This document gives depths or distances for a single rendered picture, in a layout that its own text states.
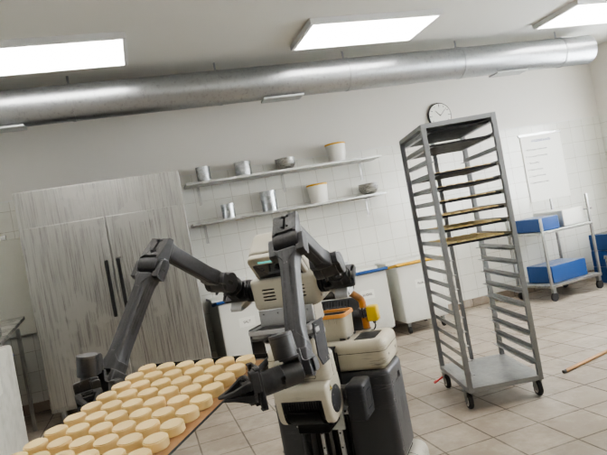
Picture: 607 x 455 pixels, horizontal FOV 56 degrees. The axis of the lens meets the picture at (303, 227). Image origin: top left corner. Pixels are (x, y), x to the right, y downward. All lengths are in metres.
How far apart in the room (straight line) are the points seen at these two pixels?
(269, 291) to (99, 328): 3.26
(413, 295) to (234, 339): 1.95
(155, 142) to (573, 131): 5.37
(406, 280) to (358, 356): 3.79
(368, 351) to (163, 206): 3.30
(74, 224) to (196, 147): 1.70
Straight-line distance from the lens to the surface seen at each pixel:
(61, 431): 1.42
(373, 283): 5.97
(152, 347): 5.29
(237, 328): 5.60
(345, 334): 2.44
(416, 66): 6.06
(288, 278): 1.54
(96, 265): 5.25
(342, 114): 6.76
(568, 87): 8.51
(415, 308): 6.20
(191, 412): 1.26
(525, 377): 3.90
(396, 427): 2.46
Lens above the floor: 1.31
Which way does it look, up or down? level
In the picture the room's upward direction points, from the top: 10 degrees counter-clockwise
